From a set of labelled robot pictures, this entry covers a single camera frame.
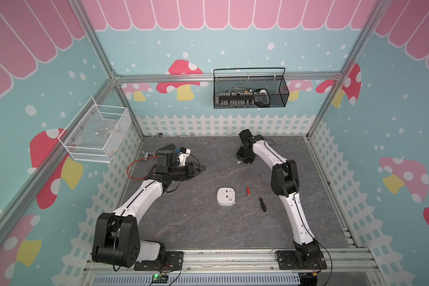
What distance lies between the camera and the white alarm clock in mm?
903

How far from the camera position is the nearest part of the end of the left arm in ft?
2.11

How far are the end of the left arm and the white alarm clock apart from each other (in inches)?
8.7
